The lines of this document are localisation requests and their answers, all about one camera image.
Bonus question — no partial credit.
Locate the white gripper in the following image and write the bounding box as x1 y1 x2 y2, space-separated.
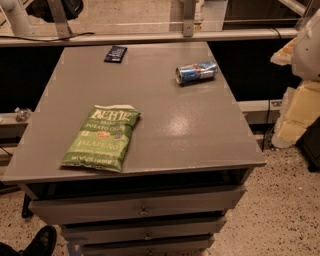
270 9 320 148

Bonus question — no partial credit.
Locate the green kettle chips bag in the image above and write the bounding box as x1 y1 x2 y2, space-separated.
62 105 140 172

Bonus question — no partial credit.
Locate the bottom grey drawer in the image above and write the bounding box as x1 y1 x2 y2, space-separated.
81 235 213 256

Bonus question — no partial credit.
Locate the middle grey drawer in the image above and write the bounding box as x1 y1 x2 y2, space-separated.
62 216 226 245

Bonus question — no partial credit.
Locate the blue silver redbull can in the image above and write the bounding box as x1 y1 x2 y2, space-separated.
176 61 218 85

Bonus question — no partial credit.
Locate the top grey drawer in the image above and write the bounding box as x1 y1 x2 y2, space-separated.
30 185 246 225

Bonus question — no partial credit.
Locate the grey drawer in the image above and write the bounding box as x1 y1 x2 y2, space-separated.
30 185 246 225
81 235 213 256
62 216 226 245

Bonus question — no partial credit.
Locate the black bag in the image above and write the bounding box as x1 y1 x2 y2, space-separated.
26 0 84 23

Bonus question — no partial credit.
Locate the black shoe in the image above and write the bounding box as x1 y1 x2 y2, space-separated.
20 225 57 256

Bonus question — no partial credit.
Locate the grey metal rail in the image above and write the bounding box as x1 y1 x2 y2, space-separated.
0 28 298 47

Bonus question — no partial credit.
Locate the grey drawer cabinet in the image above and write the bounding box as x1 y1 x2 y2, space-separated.
0 41 267 256

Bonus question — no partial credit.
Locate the black cable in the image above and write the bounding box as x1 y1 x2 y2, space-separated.
0 31 96 43

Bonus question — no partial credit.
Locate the small crumpled shiny object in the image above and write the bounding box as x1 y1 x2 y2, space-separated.
14 107 32 122

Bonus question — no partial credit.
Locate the white pipe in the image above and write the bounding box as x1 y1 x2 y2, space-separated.
0 0 34 36

